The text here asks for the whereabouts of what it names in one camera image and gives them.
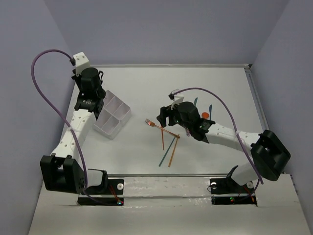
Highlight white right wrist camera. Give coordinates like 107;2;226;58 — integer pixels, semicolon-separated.
168;89;184;110

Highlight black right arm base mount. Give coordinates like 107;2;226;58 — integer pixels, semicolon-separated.
207;178;257;205

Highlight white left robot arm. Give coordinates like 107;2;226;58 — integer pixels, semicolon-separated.
40;67;106;194

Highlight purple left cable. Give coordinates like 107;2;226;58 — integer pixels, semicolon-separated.
31;49;123;205

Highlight yellow chopstick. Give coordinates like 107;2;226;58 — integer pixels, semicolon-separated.
168;135;180;167

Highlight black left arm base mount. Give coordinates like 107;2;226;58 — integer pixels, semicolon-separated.
77;178;124;206

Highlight dark blue utensil right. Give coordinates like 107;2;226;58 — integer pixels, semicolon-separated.
209;104;212;120

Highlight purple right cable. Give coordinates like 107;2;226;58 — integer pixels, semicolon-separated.
175;87;264;185

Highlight orange spoon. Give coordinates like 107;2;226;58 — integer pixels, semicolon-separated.
201;112;210;119

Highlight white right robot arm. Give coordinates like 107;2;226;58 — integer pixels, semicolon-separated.
157;102;291;192

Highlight teal chopstick centre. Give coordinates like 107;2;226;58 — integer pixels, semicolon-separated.
158;137;177;167

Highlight rose gold fork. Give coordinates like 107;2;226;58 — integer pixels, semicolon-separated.
145;119;180;139

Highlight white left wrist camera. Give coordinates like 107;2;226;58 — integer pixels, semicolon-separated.
70;52;90;76

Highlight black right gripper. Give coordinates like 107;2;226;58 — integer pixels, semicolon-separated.
156;100;192;131

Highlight orange chopstick left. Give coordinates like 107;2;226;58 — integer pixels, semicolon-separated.
161;128;165;151

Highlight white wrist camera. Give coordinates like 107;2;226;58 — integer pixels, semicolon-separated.
70;52;90;76
168;89;184;110

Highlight aluminium table edge rail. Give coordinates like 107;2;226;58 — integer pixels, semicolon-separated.
92;64;250;69

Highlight white divided utensil container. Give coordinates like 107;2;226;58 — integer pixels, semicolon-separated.
93;90;132;140

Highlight purple cable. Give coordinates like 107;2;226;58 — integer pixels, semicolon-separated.
175;87;264;185
31;49;123;205

